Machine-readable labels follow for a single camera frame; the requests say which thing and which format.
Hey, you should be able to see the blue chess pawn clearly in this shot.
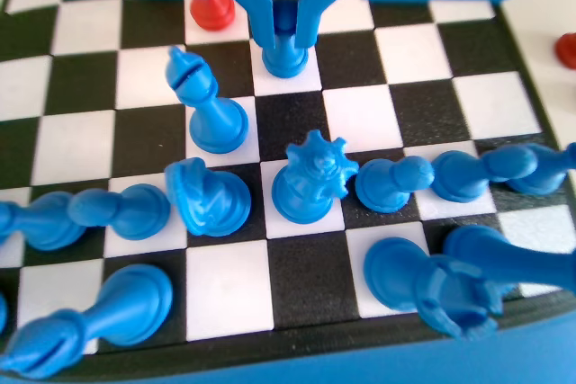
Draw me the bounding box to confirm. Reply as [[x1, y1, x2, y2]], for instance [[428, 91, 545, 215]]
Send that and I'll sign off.
[[0, 191, 86, 253], [260, 0, 310, 80], [506, 141, 576, 197], [429, 145, 539, 204], [354, 155, 436, 214], [67, 183, 173, 242]]

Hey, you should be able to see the red chess pawn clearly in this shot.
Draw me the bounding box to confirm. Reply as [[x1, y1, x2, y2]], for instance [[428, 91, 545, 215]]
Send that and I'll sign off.
[[188, 0, 238, 32]]

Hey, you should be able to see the blue chess bishop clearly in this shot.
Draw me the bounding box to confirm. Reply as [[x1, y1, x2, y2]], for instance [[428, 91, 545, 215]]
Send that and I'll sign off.
[[0, 263, 175, 381], [165, 45, 250, 156]]

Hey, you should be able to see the blue chess queen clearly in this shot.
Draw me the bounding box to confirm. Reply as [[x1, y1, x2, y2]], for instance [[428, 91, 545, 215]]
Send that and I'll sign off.
[[271, 129, 361, 225]]

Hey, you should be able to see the blue chess knight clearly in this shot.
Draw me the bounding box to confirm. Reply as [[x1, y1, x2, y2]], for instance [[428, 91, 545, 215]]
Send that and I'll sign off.
[[164, 156, 253, 238]]

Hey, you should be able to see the red round object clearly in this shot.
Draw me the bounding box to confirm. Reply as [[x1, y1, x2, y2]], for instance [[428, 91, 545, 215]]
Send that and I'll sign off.
[[553, 31, 576, 71]]

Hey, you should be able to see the black and white chessboard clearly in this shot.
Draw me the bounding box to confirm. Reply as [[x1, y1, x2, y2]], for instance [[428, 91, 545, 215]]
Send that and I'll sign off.
[[0, 0, 564, 377]]

